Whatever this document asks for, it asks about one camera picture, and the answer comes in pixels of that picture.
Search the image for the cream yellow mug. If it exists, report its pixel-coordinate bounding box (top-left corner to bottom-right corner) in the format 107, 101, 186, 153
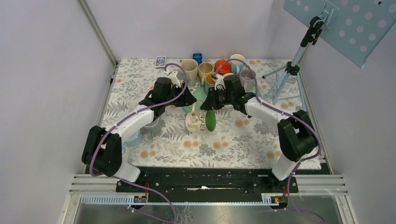
223, 73, 235, 78

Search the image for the light blue tripod stand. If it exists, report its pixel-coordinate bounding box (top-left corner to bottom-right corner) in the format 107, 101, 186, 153
262, 14, 327, 111

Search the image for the blue butterfly mug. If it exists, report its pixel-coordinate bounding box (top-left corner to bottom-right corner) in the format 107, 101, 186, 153
204, 72, 216, 94

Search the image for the grey mug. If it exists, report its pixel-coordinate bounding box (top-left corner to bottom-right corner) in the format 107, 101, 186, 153
142, 117, 163, 140

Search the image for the floral tablecloth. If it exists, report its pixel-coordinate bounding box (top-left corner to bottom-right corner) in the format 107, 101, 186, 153
89, 58, 322, 170

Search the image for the playing card box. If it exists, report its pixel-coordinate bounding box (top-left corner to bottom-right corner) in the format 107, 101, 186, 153
155, 56, 167, 69

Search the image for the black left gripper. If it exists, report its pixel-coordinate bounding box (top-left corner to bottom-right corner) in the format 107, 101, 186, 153
163, 83, 197, 107

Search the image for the beige seahorse print mug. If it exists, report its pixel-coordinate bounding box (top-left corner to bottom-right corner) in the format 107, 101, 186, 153
180, 59, 198, 86

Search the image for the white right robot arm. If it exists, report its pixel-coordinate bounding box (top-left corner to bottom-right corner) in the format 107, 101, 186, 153
200, 74, 319, 192

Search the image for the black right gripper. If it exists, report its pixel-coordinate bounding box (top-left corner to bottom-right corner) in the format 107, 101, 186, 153
200, 87, 234, 111

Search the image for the blue dotted panel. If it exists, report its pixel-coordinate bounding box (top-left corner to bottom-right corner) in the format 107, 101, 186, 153
283, 0, 396, 68

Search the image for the white slotted cable duct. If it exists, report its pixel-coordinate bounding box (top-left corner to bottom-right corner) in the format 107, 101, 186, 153
81, 194, 280, 206

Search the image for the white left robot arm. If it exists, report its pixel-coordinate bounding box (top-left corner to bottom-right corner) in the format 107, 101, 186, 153
81, 77, 197, 192

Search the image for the blue toy car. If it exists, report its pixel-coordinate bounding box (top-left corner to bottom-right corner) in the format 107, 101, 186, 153
192, 53, 203, 64

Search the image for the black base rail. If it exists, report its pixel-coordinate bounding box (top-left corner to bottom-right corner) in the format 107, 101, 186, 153
85, 165, 299, 204

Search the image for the beige cartoon print mug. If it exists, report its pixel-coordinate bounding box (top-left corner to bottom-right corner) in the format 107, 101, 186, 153
185, 102, 217, 133

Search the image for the light blue faceted mug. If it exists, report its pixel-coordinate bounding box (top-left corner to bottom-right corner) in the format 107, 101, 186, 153
229, 54, 245, 76

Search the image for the round beige glazed mug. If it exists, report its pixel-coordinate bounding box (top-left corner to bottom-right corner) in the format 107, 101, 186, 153
198, 63, 214, 82

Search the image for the green floral bird tray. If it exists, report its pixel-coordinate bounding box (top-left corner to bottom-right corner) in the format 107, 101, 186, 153
178, 72, 262, 113

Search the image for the orange mug with black handle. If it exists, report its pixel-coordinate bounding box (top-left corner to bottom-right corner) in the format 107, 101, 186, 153
214, 59, 231, 75

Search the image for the lilac mug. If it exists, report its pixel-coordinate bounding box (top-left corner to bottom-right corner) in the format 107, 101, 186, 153
239, 69, 256, 91

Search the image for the pale blue ribbed mug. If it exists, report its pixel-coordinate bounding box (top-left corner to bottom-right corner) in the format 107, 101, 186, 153
123, 130, 143, 147

